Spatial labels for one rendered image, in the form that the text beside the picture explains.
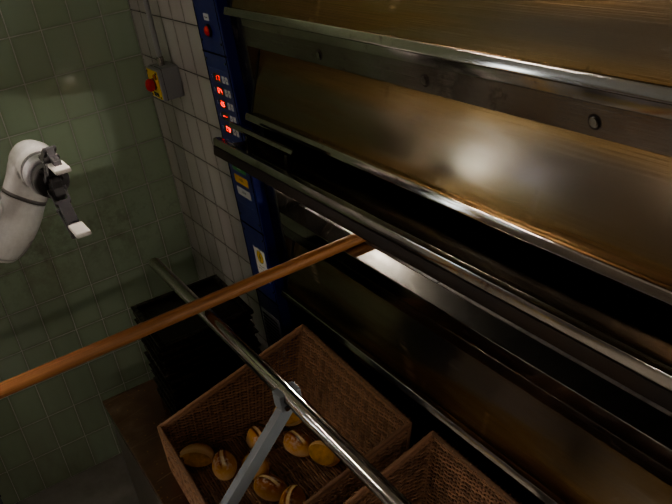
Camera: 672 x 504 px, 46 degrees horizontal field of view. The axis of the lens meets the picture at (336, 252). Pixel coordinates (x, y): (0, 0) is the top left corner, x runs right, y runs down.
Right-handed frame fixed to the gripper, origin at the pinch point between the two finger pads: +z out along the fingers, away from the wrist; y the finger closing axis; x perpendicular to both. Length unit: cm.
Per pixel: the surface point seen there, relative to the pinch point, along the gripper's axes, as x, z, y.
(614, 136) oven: -54, 86, -16
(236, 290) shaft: -26.2, 7.5, 28.5
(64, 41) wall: -32, -117, -11
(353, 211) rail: -41, 39, 5
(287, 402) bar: -17, 46, 32
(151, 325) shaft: -6.3, 7.5, 28.4
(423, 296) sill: -55, 37, 30
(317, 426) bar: -18, 56, 31
